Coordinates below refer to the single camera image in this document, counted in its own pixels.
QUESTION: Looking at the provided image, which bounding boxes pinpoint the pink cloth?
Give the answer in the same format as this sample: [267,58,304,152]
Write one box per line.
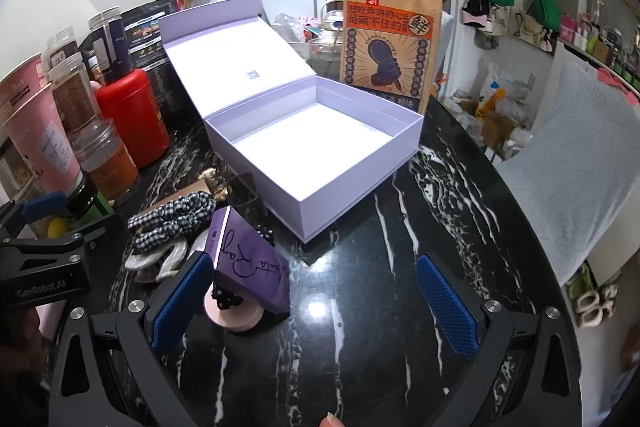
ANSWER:
[597,67,632,95]

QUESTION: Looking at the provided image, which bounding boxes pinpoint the clear jar brown contents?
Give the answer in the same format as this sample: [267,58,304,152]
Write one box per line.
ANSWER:
[48,52,103,132]

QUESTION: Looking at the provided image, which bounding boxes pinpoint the cardboard box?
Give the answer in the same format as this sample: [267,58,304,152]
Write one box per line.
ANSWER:
[480,112,518,152]

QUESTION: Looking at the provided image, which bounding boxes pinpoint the row of bottles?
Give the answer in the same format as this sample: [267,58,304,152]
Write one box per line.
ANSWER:
[560,14,640,90]

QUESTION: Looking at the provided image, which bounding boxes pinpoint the gingham scrunchie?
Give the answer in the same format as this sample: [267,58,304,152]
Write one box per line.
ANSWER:
[127,191,217,233]

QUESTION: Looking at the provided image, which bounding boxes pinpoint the black printed pouch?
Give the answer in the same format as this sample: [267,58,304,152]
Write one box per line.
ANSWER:
[122,0,181,115]

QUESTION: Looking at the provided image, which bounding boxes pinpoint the clear jar dark label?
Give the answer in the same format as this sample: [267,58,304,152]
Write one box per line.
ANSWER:
[45,32,83,70]

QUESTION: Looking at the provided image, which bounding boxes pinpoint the green jar black lid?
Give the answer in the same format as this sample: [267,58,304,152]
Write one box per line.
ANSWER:
[50,177,118,228]

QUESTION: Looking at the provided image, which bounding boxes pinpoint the glass container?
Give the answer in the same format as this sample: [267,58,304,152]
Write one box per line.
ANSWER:
[307,34,346,78]

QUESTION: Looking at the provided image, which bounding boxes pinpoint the gold candy bundle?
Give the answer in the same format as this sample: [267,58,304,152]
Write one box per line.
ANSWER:
[197,167,233,202]

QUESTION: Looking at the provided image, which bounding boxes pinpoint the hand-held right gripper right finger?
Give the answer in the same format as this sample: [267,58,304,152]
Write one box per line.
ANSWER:
[416,253,583,427]

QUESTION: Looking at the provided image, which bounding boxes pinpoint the purple signature box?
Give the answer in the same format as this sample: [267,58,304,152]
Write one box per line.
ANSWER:
[192,206,292,315]

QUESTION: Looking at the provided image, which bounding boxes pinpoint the pink paper cup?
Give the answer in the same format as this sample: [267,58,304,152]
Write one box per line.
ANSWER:
[0,52,46,108]
[0,82,83,202]

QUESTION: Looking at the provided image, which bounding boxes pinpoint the lavender gift box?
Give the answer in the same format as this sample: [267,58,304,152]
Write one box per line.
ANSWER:
[159,0,425,244]

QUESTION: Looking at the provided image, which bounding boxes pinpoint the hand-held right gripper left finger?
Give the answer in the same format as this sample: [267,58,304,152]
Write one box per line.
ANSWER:
[47,251,216,427]

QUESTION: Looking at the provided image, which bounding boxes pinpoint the clear jar orange label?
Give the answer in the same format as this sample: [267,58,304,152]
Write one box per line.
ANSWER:
[75,118,142,202]

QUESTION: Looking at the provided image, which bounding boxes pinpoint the red tin canister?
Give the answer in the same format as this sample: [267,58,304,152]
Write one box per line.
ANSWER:
[95,68,171,170]

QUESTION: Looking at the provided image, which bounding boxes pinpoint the white marbled hair claw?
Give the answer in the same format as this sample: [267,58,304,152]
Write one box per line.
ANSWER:
[125,239,190,284]

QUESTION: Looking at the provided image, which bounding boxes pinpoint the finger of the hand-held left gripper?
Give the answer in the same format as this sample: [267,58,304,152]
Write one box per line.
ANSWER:
[0,192,68,233]
[50,214,126,258]

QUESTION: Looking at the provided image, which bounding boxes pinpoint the pink round compact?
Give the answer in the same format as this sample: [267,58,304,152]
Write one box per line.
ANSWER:
[203,284,263,332]

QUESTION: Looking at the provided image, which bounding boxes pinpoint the printed brown paper bag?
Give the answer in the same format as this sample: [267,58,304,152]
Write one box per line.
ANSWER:
[339,0,443,115]

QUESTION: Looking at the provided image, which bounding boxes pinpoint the beige slipper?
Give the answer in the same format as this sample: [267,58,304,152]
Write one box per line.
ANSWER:
[597,282,622,318]
[570,289,601,330]

